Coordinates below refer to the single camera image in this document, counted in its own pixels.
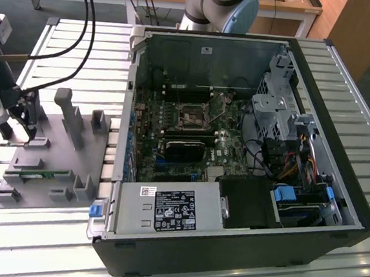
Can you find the black RAM slot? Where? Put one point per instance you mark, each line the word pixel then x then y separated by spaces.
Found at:
pixel 193 98
pixel 188 132
pixel 188 138

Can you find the black plastic shroud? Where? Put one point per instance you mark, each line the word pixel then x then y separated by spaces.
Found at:
pixel 247 202

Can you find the black open PC case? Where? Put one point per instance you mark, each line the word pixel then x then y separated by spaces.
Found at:
pixel 193 262

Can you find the green RAM stick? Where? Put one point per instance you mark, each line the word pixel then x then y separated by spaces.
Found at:
pixel 50 174

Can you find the small blue plastic clip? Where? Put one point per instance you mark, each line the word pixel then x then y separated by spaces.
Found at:
pixel 329 194

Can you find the silver chipset heatsink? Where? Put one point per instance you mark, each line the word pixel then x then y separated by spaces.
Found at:
pixel 216 173

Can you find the black graphics card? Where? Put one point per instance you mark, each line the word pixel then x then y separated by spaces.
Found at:
pixel 184 151

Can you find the green motherboard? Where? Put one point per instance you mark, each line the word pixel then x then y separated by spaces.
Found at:
pixel 230 142

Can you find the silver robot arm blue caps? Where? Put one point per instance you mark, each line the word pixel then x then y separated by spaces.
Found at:
pixel 200 3

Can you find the CPU socket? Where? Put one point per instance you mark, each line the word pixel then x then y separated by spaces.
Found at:
pixel 191 116

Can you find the silver power supply with label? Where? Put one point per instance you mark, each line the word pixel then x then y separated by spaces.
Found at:
pixel 127 204

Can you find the grey camera mount block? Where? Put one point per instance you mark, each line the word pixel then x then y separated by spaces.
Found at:
pixel 1 28

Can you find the brown wooden cabinet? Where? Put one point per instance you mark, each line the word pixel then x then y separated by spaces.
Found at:
pixel 359 30

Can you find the blue case latch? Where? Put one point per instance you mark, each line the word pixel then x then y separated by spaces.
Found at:
pixel 97 211

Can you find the black drive unit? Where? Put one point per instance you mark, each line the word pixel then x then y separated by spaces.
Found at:
pixel 298 213

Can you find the grey metal disk bay cage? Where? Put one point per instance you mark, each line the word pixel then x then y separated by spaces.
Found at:
pixel 268 107

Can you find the grey plastic parts rack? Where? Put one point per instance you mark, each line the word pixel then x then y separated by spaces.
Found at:
pixel 62 166

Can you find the blue disk carrier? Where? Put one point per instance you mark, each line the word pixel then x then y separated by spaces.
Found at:
pixel 285 194

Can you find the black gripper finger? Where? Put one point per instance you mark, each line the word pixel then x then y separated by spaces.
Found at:
pixel 5 131
pixel 31 115

